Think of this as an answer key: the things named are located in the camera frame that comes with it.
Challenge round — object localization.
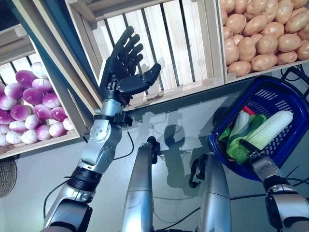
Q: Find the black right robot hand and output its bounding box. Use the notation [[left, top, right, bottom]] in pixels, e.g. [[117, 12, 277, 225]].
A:
[[239, 139, 260, 157]]

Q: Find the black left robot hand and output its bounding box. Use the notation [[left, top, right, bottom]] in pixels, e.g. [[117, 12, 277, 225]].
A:
[[98, 26, 162, 107]]

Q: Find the napa cabbage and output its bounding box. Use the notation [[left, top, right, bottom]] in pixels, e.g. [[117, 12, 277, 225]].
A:
[[225, 137, 252, 166], [243, 111, 294, 150]]

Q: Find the blue plastic shopping basket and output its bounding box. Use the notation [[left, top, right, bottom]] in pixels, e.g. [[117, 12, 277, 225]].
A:
[[209, 75, 306, 182]]

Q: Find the woven wicker basket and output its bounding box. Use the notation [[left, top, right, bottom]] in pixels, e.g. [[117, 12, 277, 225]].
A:
[[0, 157, 18, 199]]

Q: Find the wooden display shelf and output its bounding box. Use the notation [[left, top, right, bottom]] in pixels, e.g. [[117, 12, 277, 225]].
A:
[[0, 0, 92, 160], [14, 0, 309, 112]]

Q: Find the red chili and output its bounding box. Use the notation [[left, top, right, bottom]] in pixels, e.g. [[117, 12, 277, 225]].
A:
[[242, 105, 256, 116]]

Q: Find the wooden slatted crate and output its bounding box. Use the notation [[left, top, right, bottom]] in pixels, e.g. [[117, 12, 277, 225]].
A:
[[0, 24, 82, 158], [217, 0, 309, 84], [65, 0, 224, 97]]

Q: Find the brown potato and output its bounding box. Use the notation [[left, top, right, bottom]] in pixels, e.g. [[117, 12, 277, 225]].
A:
[[277, 33, 302, 53], [255, 35, 279, 55], [226, 60, 252, 75], [250, 53, 278, 72], [276, 50, 299, 65], [223, 37, 239, 66], [238, 36, 256, 62], [296, 41, 309, 60]]

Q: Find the silver left robot leg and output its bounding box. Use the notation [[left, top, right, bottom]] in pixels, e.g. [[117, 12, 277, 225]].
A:
[[120, 136, 161, 232]]

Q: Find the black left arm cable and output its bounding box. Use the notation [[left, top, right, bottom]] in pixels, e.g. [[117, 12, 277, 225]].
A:
[[113, 130, 135, 160]]

